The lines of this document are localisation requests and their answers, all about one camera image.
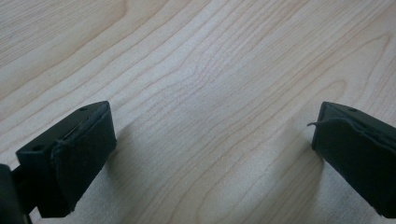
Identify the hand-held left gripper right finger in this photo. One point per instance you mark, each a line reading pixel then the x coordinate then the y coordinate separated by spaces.
pixel 358 149

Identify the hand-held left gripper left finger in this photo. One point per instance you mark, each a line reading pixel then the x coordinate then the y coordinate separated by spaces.
pixel 71 161

